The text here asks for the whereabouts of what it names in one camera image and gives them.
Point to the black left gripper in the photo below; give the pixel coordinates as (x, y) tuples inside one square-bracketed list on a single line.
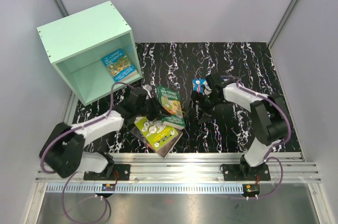
[(158, 109)]

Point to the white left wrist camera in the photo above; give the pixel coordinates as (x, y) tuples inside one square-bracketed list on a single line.
[(147, 88)]

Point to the dark tale two cities book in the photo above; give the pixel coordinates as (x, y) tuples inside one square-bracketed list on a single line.
[(163, 152)]

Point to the aluminium mounting rail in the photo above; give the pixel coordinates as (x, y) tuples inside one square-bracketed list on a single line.
[(205, 167)]

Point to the mint green open cabinet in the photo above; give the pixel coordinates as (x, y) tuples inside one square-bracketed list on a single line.
[(76, 44)]

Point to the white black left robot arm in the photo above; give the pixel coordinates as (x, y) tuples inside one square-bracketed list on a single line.
[(63, 152)]

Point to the right small circuit board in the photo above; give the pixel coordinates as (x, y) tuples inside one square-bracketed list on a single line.
[(251, 188)]

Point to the lime green paperback book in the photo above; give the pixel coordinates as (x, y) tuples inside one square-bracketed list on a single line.
[(156, 133)]

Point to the white slotted cable duct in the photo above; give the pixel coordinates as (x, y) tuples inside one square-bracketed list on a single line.
[(151, 188)]

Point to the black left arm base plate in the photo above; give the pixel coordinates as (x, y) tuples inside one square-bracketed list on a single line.
[(121, 172)]

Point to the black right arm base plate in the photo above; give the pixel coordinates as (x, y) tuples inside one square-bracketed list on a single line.
[(243, 172)]

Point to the blue cartoon cover book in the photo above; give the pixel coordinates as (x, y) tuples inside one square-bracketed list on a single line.
[(196, 83)]

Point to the left small circuit board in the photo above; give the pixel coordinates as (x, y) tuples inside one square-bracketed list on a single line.
[(108, 187)]

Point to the green 104-storey treehouse book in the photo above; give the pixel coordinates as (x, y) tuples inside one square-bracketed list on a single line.
[(170, 100)]

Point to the small circuit board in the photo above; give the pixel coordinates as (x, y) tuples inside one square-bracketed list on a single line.
[(108, 187), (251, 188)]

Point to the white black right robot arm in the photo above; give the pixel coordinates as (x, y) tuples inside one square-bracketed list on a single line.
[(269, 122)]

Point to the black marbled table mat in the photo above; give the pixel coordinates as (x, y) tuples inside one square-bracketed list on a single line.
[(175, 65)]

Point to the blue 26-storey treehouse book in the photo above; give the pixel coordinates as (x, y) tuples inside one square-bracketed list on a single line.
[(119, 65)]

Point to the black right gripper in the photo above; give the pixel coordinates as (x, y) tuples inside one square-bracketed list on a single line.
[(198, 97)]

